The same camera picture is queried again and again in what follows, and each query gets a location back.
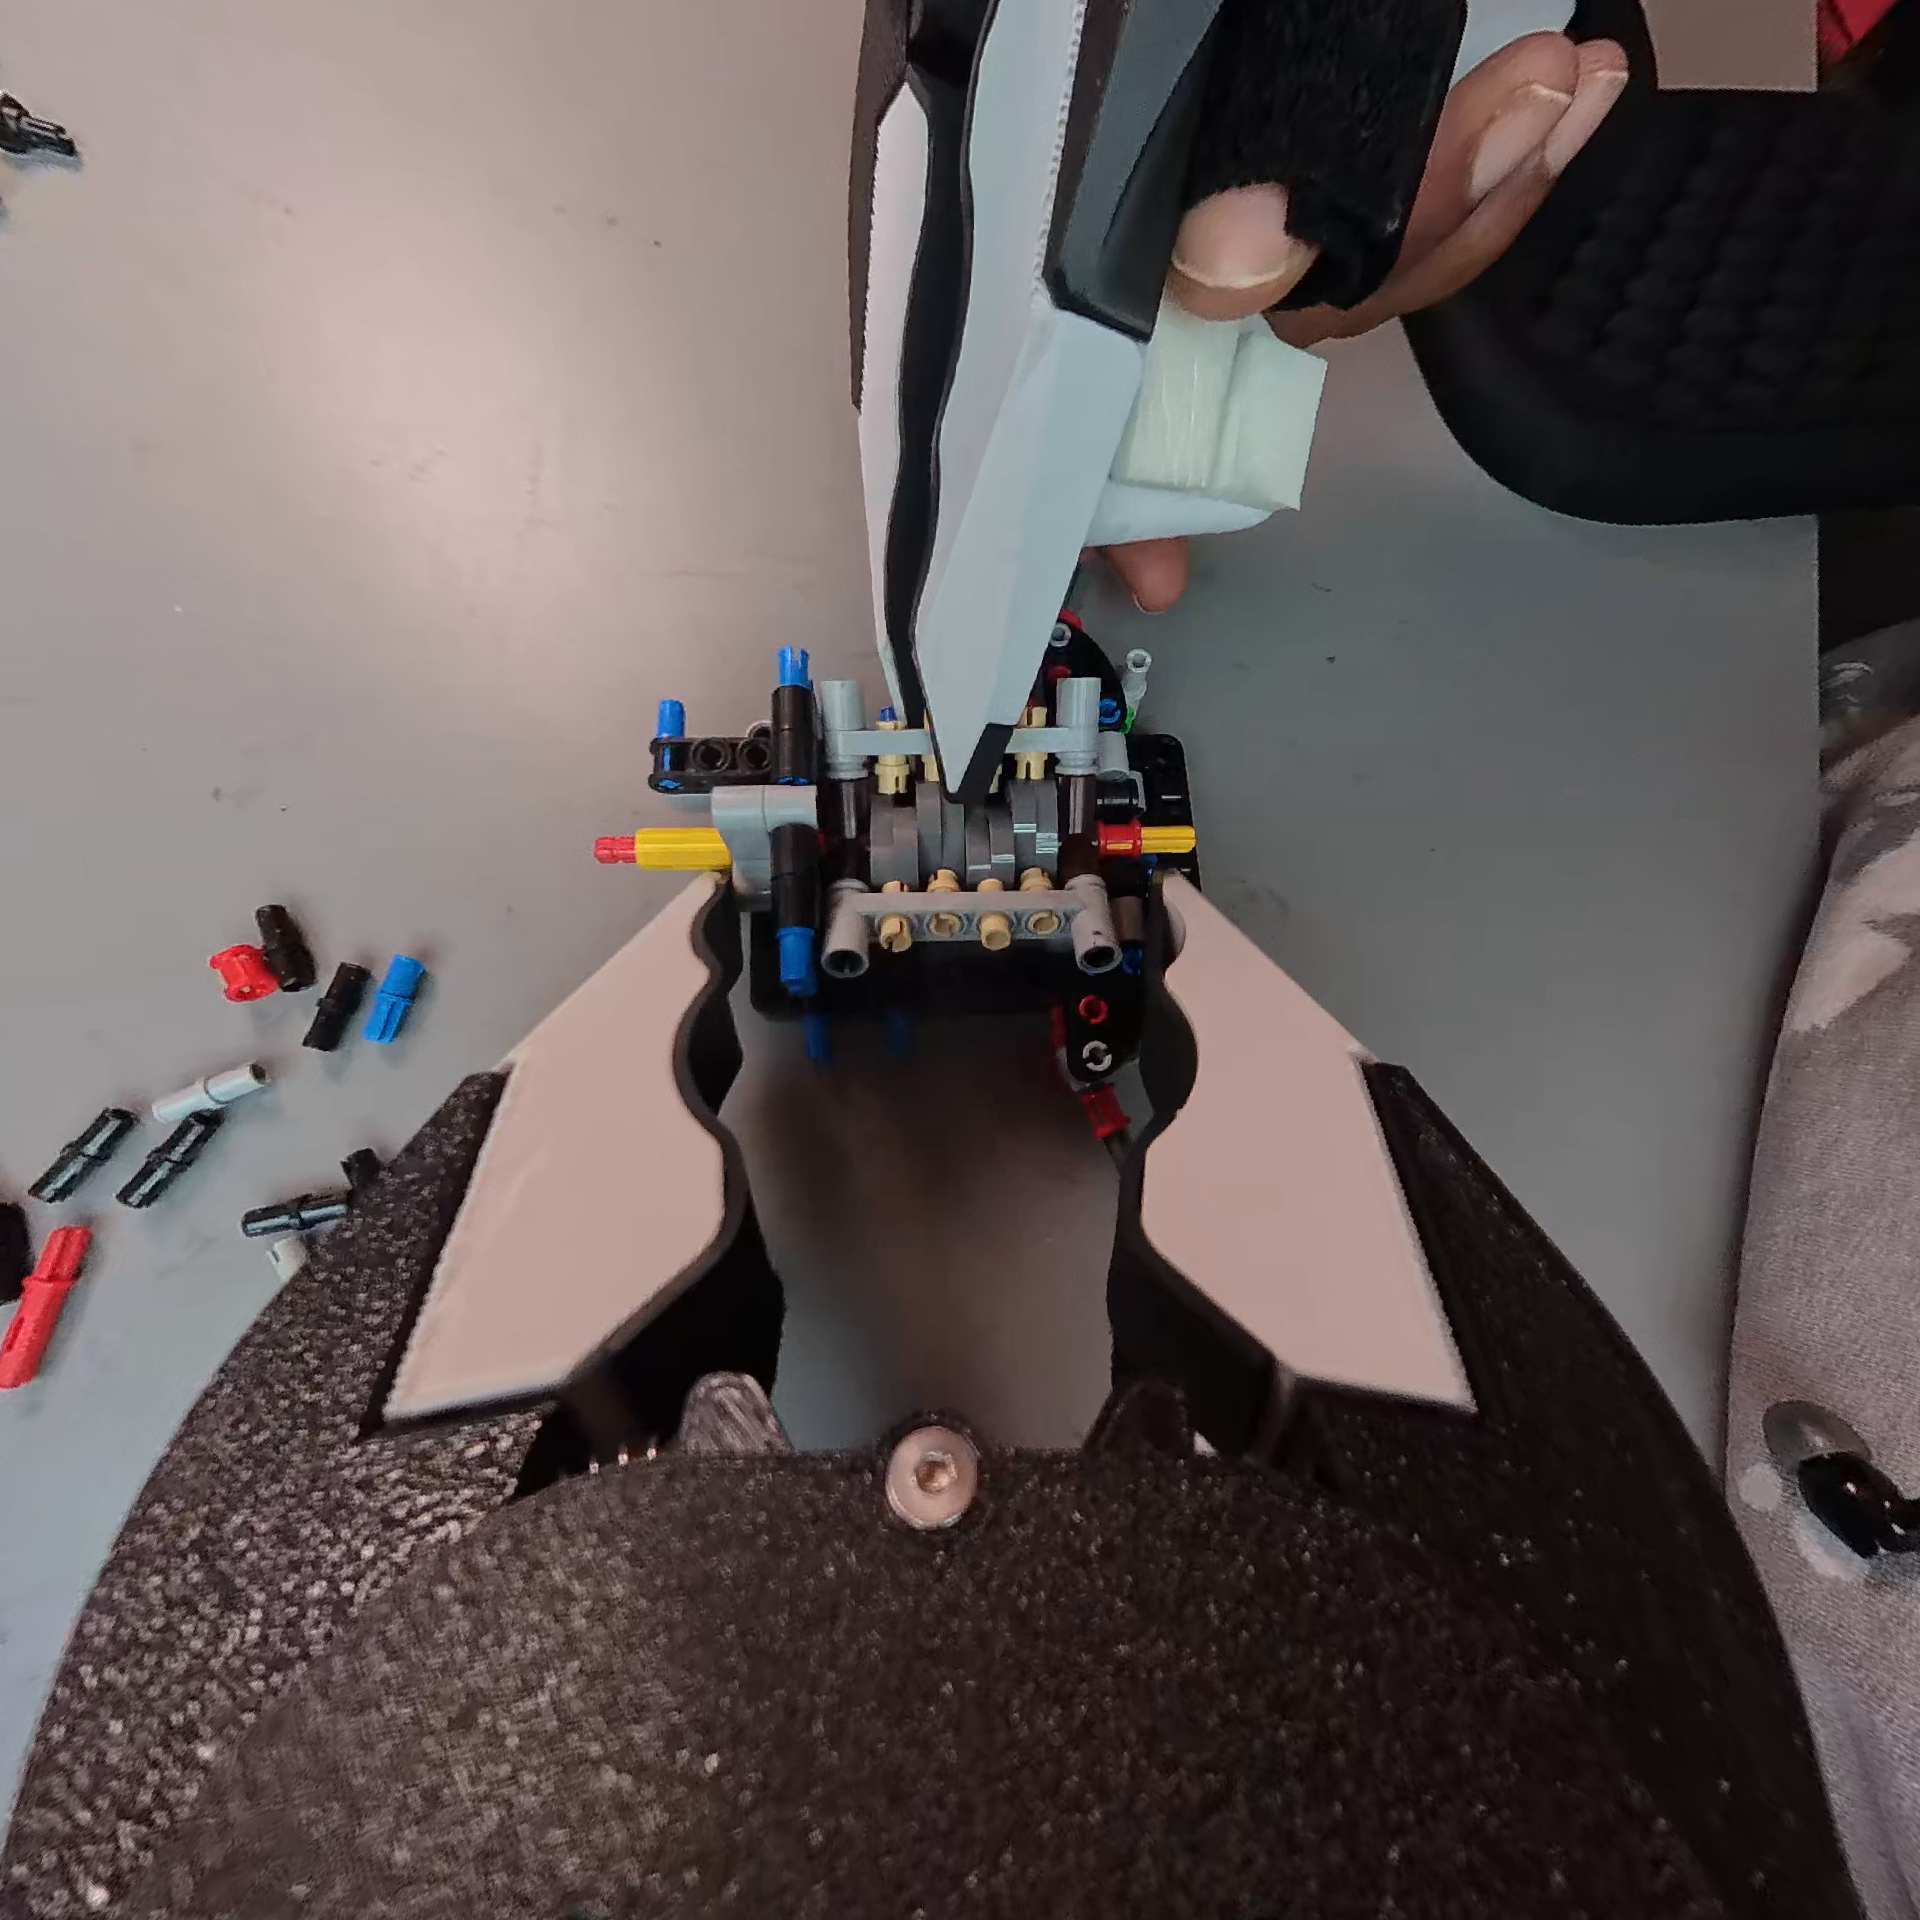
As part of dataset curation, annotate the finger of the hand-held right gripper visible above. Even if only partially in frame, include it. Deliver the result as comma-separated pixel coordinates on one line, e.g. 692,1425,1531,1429
912,0,1253,805
860,58,975,737

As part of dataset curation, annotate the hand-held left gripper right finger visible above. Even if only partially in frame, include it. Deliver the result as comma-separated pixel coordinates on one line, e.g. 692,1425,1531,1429
1108,869,1482,1465

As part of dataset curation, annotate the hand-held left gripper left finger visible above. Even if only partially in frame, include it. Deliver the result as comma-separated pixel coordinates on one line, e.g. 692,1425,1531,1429
359,875,784,1487

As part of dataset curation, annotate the toy brick mechanical assembly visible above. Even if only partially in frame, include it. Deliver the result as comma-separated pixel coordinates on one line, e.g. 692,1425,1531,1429
593,608,1203,1152

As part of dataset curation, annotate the person's right hand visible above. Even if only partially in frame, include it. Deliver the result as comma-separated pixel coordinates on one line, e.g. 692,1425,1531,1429
1088,32,1634,616

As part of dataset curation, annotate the scatter of loose connector pins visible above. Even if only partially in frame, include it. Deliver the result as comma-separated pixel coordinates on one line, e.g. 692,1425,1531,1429
0,906,430,1390

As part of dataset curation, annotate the person's grey patterned clothing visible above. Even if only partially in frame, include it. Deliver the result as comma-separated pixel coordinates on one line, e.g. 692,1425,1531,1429
1723,630,1920,1920

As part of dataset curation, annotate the red object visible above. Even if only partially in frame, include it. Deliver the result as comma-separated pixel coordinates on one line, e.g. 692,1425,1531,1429
1814,0,1920,94

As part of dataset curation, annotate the black drawstring toggle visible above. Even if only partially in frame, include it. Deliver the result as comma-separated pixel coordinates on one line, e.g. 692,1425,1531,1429
1796,1446,1920,1561

